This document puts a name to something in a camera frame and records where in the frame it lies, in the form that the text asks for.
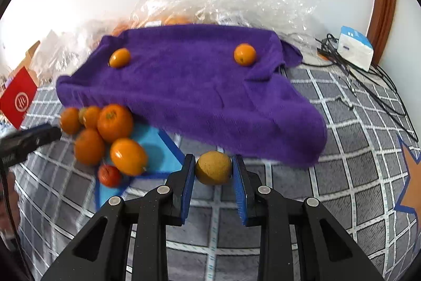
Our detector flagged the oval orange citrus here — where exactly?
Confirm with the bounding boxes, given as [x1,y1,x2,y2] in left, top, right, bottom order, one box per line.
[109,138,148,177]

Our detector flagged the small orange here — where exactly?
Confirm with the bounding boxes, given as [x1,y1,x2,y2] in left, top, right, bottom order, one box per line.
[108,48,131,69]
[73,128,106,166]

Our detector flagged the large orange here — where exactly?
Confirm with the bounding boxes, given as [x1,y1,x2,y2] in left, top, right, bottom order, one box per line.
[97,104,134,143]
[233,43,257,66]

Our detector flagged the person's left hand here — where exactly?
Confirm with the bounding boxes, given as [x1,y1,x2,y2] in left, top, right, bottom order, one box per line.
[0,172,21,235]

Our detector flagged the red paper bag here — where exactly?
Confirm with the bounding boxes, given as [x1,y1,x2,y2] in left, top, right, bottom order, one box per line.
[1,67,37,129]

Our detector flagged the small red tangerine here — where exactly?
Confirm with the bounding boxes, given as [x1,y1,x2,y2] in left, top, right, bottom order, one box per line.
[97,164,123,188]

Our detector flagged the orange behind middle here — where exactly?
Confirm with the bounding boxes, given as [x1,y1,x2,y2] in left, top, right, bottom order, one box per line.
[60,108,81,135]

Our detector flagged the yellow-green small fruit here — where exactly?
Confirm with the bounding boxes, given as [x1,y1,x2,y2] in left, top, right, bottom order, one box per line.
[78,107,87,125]

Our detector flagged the orange behind right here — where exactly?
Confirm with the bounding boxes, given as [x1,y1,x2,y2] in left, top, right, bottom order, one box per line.
[82,106,101,130]

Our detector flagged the cardboard box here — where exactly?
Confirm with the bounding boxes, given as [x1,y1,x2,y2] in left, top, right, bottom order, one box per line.
[10,41,40,80]

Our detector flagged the grey checked tablecloth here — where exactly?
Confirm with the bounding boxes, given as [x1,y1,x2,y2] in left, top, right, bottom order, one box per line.
[14,68,420,280]

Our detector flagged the large front orange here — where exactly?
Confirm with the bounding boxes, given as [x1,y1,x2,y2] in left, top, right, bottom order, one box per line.
[97,104,134,143]

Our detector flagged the white translucent plastic bag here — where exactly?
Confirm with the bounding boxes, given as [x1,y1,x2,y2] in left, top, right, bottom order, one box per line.
[29,31,90,85]

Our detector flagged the clear plastic bag left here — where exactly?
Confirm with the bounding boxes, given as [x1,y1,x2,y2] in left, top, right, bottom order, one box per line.
[76,18,136,51]

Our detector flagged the purple towel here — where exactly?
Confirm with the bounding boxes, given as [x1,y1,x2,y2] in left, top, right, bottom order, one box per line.
[56,24,328,167]

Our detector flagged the oranges in plastic bag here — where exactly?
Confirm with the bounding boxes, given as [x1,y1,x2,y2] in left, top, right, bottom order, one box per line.
[111,14,195,36]

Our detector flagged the white blue power adapter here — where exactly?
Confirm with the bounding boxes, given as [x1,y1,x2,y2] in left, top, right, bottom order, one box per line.
[337,26,374,71]

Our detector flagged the clear crumpled plastic bag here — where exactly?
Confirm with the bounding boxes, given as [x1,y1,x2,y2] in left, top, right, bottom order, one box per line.
[131,0,319,49]

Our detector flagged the black cables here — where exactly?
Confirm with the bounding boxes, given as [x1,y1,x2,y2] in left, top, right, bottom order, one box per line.
[300,33,420,144]

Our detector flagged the brown wooden door frame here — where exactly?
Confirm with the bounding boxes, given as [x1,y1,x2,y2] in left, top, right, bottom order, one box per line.
[367,0,397,66]

